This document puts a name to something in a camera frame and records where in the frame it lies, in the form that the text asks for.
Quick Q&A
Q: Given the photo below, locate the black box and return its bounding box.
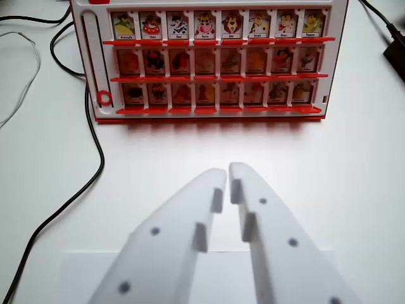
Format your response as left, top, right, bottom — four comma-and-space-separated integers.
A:
382, 22, 405, 77

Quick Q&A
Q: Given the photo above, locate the thin grey wire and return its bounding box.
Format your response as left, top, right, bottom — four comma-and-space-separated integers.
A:
0, 30, 42, 128

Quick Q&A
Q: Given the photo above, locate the long black cable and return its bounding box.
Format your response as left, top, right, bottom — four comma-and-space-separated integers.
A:
0, 82, 106, 304

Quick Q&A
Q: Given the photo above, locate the looped black cable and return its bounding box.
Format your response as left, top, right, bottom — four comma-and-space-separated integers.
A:
49, 20, 87, 78

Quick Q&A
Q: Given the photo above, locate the black cable with plug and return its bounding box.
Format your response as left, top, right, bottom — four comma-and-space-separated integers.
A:
358, 0, 396, 32

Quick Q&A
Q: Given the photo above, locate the red and white game board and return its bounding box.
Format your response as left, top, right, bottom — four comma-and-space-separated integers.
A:
70, 0, 350, 123

